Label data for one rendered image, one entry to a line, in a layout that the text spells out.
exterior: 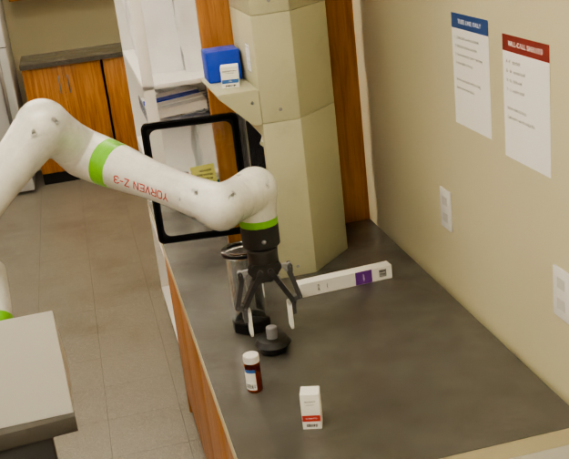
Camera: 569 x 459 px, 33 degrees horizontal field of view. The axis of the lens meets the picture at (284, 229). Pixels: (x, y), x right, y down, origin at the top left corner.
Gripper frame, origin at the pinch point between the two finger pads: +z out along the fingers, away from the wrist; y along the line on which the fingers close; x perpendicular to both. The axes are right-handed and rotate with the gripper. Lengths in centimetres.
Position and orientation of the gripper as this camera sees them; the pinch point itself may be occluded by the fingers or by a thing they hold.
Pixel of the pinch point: (270, 321)
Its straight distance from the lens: 236.3
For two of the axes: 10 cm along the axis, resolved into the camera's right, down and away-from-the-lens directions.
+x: 2.1, 3.0, -9.3
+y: -9.7, 1.7, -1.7
